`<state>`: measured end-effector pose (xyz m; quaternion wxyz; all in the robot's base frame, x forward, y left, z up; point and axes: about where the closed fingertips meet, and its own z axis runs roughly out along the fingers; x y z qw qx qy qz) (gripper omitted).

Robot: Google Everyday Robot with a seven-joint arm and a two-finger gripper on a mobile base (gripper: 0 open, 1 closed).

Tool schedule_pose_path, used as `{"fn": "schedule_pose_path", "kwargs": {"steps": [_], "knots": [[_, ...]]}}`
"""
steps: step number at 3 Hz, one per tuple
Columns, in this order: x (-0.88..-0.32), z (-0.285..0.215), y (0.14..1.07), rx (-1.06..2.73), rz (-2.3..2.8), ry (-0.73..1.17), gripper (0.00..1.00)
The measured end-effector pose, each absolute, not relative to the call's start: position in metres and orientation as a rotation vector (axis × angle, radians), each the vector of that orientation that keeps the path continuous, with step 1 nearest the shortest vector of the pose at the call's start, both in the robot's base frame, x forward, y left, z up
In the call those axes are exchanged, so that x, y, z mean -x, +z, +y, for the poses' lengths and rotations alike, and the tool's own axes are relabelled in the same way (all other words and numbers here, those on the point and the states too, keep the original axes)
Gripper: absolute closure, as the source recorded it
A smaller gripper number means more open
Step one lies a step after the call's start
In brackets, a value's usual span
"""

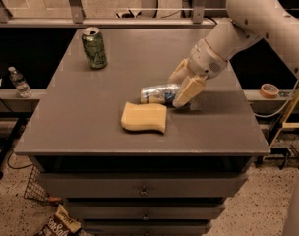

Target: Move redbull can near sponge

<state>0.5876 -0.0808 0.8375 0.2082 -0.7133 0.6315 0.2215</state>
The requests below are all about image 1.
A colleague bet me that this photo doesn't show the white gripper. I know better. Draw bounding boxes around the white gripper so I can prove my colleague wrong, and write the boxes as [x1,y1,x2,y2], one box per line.
[167,39,228,108]

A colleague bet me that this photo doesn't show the silver blue redbull can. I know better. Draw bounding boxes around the silver blue redbull can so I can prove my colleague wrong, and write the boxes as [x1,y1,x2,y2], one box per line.
[140,84,180,104]

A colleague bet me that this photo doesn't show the yellow sponge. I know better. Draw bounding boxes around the yellow sponge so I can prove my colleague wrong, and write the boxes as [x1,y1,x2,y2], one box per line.
[121,102,167,134]

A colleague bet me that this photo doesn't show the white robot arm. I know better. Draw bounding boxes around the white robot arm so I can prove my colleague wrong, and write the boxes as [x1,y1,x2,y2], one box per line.
[168,0,299,108]

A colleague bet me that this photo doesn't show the green soda can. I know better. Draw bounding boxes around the green soda can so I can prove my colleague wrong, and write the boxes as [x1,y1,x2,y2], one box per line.
[82,27,107,69]

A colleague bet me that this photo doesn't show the roll of tape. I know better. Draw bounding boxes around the roll of tape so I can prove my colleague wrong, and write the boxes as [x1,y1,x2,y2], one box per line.
[260,84,279,98]

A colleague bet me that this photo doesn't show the top grey drawer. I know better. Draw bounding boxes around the top grey drawer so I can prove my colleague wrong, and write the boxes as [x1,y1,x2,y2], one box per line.
[38,172,247,199]

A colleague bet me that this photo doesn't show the grey drawer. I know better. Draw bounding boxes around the grey drawer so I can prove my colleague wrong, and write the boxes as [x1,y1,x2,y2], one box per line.
[83,220,211,236]
[38,172,247,199]
[65,200,225,220]

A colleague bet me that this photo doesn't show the middle grey drawer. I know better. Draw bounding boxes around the middle grey drawer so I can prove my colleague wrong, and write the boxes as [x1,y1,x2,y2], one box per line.
[65,200,225,220]

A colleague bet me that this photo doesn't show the clear plastic water bottle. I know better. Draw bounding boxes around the clear plastic water bottle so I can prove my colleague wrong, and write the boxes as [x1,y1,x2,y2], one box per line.
[8,67,32,98]

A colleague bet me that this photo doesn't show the bottom grey drawer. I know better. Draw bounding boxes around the bottom grey drawer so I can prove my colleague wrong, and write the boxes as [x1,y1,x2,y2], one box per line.
[83,220,211,236]

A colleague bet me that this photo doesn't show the snack chip bag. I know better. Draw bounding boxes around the snack chip bag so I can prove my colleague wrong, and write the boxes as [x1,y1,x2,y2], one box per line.
[33,205,81,236]

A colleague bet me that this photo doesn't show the wire basket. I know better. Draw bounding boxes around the wire basket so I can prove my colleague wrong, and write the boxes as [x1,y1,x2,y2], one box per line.
[24,166,53,205]

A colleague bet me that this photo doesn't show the black cable on floor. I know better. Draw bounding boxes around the black cable on floor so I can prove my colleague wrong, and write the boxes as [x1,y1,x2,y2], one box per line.
[0,88,34,171]

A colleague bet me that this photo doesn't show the metal railing frame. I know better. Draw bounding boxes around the metal railing frame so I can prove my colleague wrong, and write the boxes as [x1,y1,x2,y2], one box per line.
[0,0,227,29]

